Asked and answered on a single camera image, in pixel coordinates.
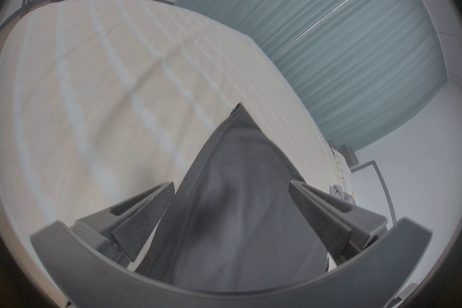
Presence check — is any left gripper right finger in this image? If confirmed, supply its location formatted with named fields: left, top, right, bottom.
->
left=288, top=180, right=388, bottom=262

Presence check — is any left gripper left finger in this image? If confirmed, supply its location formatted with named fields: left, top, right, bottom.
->
left=74, top=182, right=175, bottom=263

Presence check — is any black garment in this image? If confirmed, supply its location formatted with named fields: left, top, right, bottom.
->
left=136, top=103, right=331, bottom=293

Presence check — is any bed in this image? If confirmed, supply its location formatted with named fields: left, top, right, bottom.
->
left=0, top=0, right=359, bottom=305

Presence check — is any grey garment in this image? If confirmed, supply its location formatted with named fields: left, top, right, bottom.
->
left=329, top=184, right=358, bottom=208

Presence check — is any white printed garment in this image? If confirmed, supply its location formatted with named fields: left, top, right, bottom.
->
left=331, top=147, right=353, bottom=193

